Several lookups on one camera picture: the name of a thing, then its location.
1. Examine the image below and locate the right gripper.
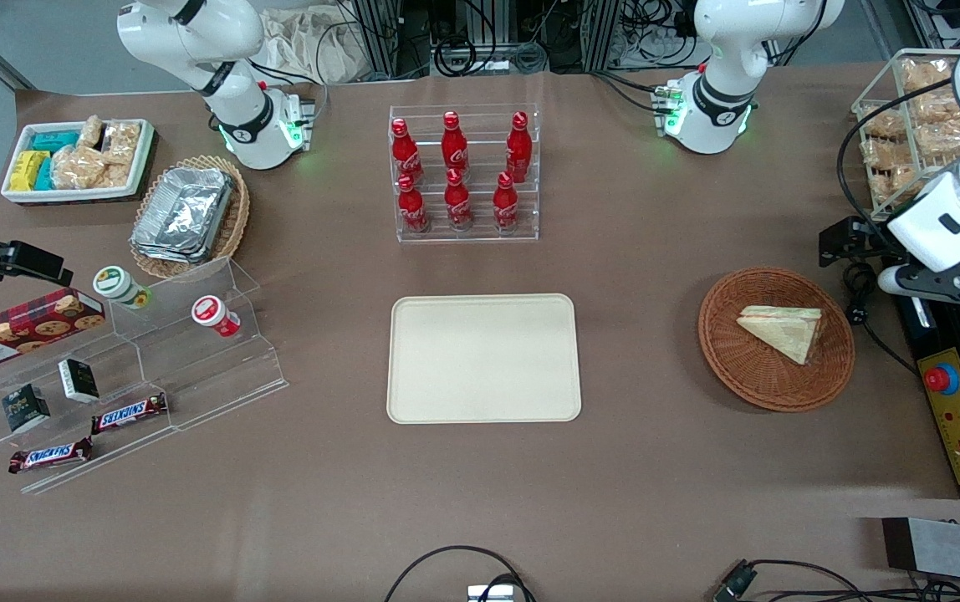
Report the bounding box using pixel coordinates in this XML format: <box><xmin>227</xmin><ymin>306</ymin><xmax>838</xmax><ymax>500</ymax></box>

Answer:
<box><xmin>0</xmin><ymin>241</ymin><xmax>74</xmax><ymax>288</ymax></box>

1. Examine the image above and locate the triangular sandwich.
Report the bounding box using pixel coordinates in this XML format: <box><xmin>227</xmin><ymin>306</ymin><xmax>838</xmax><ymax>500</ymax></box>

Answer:
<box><xmin>736</xmin><ymin>304</ymin><xmax>823</xmax><ymax>367</ymax></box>

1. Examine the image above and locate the white rectangular snack tray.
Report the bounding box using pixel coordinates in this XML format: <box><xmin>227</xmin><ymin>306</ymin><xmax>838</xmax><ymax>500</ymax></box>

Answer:
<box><xmin>1</xmin><ymin>119</ymin><xmax>156</xmax><ymax>205</ymax></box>

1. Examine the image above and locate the light oval wicker basket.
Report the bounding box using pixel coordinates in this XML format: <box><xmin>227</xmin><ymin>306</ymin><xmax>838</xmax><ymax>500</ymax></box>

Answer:
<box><xmin>130</xmin><ymin>155</ymin><xmax>251</xmax><ymax>281</ymax></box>

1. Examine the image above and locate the brown round wicker basket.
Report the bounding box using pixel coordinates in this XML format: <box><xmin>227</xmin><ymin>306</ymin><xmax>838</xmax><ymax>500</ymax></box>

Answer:
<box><xmin>697</xmin><ymin>265</ymin><xmax>856</xmax><ymax>414</ymax></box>

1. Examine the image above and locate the beige plastic tray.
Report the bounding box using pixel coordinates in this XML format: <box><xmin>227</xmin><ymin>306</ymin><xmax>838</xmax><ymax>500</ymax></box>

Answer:
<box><xmin>386</xmin><ymin>293</ymin><xmax>584</xmax><ymax>426</ymax></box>

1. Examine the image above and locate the red cookie box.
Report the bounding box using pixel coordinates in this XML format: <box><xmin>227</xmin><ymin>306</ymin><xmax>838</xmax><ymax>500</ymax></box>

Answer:
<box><xmin>0</xmin><ymin>288</ymin><xmax>107</xmax><ymax>374</ymax></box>

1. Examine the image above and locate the green white yogurt cup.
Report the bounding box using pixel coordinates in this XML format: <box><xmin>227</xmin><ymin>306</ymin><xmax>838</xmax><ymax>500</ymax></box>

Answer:
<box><xmin>93</xmin><ymin>265</ymin><xmax>153</xmax><ymax>311</ymax></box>

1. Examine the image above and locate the yellow snack packet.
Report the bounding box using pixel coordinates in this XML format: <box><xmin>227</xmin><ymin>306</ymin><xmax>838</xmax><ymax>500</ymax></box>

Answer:
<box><xmin>9</xmin><ymin>150</ymin><xmax>51</xmax><ymax>192</ymax></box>

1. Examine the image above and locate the small black white box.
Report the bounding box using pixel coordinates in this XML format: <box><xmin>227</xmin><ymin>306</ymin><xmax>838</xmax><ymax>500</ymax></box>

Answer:
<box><xmin>58</xmin><ymin>358</ymin><xmax>101</xmax><ymax>405</ymax></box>

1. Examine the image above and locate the small dark green box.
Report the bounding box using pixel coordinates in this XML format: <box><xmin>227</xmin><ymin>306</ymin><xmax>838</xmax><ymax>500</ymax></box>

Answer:
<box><xmin>1</xmin><ymin>384</ymin><xmax>53</xmax><ymax>435</ymax></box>

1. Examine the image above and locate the stack of foil containers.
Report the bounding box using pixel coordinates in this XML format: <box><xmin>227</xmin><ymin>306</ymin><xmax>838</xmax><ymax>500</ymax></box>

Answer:
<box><xmin>130</xmin><ymin>166</ymin><xmax>235</xmax><ymax>265</ymax></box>

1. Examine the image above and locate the snickers bar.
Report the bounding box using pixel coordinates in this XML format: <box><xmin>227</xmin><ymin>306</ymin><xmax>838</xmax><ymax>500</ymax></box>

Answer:
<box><xmin>8</xmin><ymin>436</ymin><xmax>94</xmax><ymax>476</ymax></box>
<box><xmin>90</xmin><ymin>392</ymin><xmax>170</xmax><ymax>435</ymax></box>

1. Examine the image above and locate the red white yogurt cup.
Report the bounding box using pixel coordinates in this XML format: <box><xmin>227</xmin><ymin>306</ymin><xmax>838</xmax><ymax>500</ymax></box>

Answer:
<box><xmin>191</xmin><ymin>295</ymin><xmax>242</xmax><ymax>339</ymax></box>

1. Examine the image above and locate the clear acrylic stepped stand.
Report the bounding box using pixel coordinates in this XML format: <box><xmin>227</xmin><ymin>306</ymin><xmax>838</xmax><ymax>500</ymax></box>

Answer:
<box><xmin>0</xmin><ymin>255</ymin><xmax>289</xmax><ymax>496</ymax></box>

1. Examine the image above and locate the grey metal block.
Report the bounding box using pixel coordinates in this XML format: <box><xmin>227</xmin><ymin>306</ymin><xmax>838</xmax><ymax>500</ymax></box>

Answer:
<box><xmin>881</xmin><ymin>516</ymin><xmax>960</xmax><ymax>587</ymax></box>

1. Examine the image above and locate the beige cloth bag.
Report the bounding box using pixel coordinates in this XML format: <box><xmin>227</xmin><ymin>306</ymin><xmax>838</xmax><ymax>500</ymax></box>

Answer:
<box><xmin>261</xmin><ymin>7</ymin><xmax>365</xmax><ymax>85</ymax></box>

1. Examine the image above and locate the red cola bottle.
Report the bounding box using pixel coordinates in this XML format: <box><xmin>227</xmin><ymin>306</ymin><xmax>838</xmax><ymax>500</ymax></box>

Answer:
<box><xmin>441</xmin><ymin>110</ymin><xmax>470</xmax><ymax>173</ymax></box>
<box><xmin>396</xmin><ymin>173</ymin><xmax>431</xmax><ymax>234</ymax></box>
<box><xmin>492</xmin><ymin>171</ymin><xmax>521</xmax><ymax>232</ymax></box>
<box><xmin>505</xmin><ymin>110</ymin><xmax>534</xmax><ymax>184</ymax></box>
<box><xmin>390</xmin><ymin>117</ymin><xmax>425</xmax><ymax>186</ymax></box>
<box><xmin>443</xmin><ymin>167</ymin><xmax>475</xmax><ymax>232</ymax></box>

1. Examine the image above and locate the clear acrylic bottle rack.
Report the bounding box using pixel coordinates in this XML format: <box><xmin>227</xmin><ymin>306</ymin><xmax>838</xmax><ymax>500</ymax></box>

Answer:
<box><xmin>388</xmin><ymin>104</ymin><xmax>542</xmax><ymax>244</ymax></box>

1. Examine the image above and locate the thin black table cable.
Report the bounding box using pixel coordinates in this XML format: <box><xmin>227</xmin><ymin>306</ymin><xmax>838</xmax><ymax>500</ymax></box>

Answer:
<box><xmin>843</xmin><ymin>263</ymin><xmax>921</xmax><ymax>376</ymax></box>

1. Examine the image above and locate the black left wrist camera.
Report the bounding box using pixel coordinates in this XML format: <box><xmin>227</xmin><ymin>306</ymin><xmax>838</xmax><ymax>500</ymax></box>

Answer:
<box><xmin>819</xmin><ymin>216</ymin><xmax>892</xmax><ymax>269</ymax></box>

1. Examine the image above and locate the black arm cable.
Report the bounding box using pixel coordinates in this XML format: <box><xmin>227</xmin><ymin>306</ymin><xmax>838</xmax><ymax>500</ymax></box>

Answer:
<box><xmin>835</xmin><ymin>77</ymin><xmax>960</xmax><ymax>231</ymax></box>

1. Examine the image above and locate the white wire rack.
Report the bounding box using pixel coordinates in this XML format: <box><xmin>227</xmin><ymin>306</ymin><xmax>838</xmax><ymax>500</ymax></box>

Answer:
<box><xmin>851</xmin><ymin>48</ymin><xmax>960</xmax><ymax>220</ymax></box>

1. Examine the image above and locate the black cable with plug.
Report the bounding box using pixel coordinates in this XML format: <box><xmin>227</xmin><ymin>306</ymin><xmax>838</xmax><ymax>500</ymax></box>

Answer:
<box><xmin>712</xmin><ymin>559</ymin><xmax>960</xmax><ymax>602</ymax></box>

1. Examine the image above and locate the aluminium frame post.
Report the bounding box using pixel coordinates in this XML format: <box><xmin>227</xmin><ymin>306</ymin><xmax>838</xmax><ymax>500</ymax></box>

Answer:
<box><xmin>584</xmin><ymin>0</ymin><xmax>624</xmax><ymax>73</ymax></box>
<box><xmin>350</xmin><ymin>0</ymin><xmax>403</xmax><ymax>78</ymax></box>

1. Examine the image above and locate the black looped cable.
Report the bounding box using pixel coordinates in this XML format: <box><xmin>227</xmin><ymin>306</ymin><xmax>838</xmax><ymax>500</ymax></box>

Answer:
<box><xmin>383</xmin><ymin>545</ymin><xmax>537</xmax><ymax>602</ymax></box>

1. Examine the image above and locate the black cable bundle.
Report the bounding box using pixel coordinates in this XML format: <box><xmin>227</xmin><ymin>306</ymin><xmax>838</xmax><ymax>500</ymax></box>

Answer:
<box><xmin>401</xmin><ymin>0</ymin><xmax>590</xmax><ymax>78</ymax></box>

